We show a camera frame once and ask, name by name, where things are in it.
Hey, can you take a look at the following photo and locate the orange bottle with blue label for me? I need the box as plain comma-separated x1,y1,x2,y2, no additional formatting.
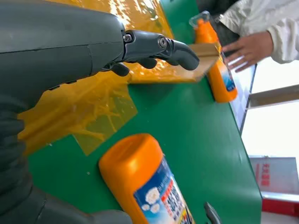
98,133,196,224
189,11,239,104

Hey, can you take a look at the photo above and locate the person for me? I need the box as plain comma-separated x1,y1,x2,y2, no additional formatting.
196,0,299,65

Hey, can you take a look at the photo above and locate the grey metal bar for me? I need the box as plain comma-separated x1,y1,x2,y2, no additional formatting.
247,84,299,110

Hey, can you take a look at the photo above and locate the green table mat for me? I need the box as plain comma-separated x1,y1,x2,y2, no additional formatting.
28,0,263,224

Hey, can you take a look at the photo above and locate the yellow film wrapped cardboard sheet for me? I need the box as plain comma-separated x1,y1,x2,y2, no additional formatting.
17,0,221,157

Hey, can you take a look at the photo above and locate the white framed sign board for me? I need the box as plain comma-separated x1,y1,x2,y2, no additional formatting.
249,156,299,217

